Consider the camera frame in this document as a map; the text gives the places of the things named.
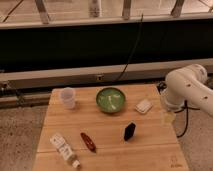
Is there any black eraser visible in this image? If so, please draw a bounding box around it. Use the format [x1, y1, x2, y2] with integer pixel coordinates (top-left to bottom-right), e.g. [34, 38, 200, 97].
[124, 123, 136, 141]

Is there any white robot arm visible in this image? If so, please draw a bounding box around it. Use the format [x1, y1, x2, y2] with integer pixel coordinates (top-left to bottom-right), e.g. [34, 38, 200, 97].
[160, 64, 213, 125]

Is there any white rectangular sponge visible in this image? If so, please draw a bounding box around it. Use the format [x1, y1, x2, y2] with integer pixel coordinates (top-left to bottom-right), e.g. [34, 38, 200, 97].
[135, 99, 153, 114]

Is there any green bowl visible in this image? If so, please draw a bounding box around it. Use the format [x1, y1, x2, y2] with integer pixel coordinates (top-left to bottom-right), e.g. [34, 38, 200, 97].
[96, 87, 126, 114]

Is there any red-brown pen-like object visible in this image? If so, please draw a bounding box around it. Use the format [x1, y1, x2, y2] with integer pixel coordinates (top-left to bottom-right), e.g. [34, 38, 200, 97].
[81, 133, 96, 152]

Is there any clear plastic cup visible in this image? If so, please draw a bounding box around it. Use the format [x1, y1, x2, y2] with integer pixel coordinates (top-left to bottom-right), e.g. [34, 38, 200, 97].
[59, 87, 76, 109]

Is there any white tube bottle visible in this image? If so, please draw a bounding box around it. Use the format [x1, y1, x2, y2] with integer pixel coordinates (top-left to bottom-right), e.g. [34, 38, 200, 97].
[50, 133, 80, 169]

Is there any black cable by robot base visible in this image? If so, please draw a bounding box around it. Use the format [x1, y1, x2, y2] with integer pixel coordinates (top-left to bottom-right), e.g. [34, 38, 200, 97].
[156, 81, 201, 139]

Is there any black hanging cable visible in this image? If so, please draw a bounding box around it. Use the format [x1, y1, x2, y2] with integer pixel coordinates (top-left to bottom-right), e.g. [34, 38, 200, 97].
[113, 13, 145, 83]

